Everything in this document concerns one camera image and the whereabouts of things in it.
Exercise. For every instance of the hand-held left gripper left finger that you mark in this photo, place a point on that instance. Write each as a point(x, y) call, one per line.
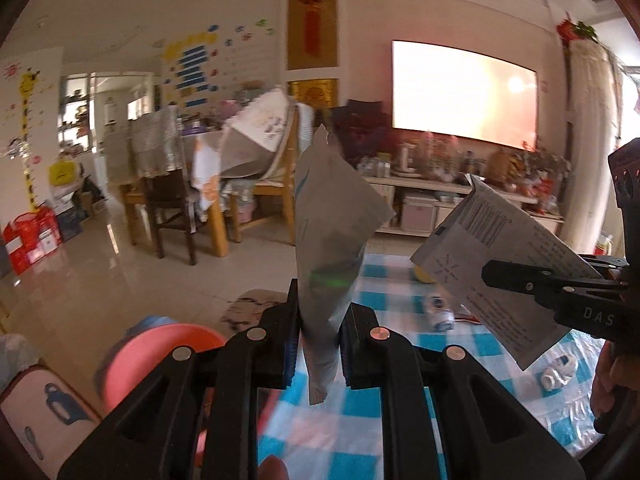
point(290, 360)

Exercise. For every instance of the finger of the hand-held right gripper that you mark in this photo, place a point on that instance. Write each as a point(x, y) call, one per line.
point(607, 261)
point(525, 280)

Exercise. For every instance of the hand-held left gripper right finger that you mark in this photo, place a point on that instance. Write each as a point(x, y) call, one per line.
point(347, 365)

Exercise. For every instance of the white printed milk pouch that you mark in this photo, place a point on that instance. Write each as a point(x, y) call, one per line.
point(500, 270)

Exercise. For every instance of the white blue pouch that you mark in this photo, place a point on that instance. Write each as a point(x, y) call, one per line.
point(557, 372)
point(440, 312)

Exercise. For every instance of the grey pouch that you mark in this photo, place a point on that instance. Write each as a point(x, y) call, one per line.
point(325, 240)

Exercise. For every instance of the pink plastic bin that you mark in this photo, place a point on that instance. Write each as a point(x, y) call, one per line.
point(150, 355)

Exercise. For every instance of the person's left hand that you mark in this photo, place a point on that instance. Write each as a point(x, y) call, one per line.
point(273, 470)

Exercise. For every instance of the person's right hand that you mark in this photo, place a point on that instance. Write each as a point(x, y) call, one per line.
point(607, 380)

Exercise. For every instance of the red gift bag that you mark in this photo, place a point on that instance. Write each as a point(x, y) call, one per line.
point(603, 244)

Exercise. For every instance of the white curtain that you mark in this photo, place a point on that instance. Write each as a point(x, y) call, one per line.
point(592, 150)

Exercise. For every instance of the dried flower arrangement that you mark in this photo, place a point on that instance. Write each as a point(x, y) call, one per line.
point(540, 167)

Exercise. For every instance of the pink storage box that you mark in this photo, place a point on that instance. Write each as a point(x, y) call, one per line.
point(417, 215)

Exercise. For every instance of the blue white checked tablecloth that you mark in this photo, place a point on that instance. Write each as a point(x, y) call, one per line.
point(500, 410)

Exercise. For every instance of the glass jar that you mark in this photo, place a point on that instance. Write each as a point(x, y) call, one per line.
point(445, 160)

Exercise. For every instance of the wooden dining table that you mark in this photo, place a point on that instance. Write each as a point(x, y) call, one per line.
point(220, 230)

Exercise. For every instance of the cream television cabinet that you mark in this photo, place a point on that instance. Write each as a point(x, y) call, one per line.
point(400, 185)

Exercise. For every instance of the light wooden chair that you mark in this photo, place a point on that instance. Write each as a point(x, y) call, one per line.
point(285, 200)

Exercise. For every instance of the white electric kettle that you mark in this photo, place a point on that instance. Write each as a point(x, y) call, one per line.
point(407, 160)

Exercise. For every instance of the dark wooden chair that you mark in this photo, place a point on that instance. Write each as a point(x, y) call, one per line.
point(172, 215)

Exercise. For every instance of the white orange-print tablecloth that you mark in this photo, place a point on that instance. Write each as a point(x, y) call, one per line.
point(206, 175)

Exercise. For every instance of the dark flower bouquet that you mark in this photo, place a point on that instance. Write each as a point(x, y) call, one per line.
point(362, 130)

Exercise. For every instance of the grey white food cover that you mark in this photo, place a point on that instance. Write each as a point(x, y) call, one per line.
point(255, 135)

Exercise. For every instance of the light blue towel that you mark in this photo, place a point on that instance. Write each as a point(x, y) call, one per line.
point(305, 127)

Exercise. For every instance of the grey lace chair cover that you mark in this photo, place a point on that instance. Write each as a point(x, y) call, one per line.
point(155, 142)

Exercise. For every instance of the cream printed stool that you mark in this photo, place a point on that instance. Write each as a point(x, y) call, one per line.
point(30, 410)

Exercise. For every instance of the red gift boxes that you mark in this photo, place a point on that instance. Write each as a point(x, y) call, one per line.
point(30, 240)

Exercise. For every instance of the yellow bag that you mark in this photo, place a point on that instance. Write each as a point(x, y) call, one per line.
point(62, 171)

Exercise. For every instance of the wall television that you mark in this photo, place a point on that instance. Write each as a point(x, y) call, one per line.
point(460, 90)

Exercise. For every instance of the red green wall decoration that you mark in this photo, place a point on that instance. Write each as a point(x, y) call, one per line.
point(575, 30)

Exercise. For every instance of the small gold wall panel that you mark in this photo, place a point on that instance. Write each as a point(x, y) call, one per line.
point(312, 92)

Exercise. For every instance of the blue yellow wall chart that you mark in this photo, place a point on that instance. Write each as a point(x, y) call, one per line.
point(192, 67)

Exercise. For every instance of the gold framed wall picture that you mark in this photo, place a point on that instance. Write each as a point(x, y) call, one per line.
point(297, 50)

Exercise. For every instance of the giraffe height wall sticker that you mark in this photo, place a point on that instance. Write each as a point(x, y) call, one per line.
point(27, 125)

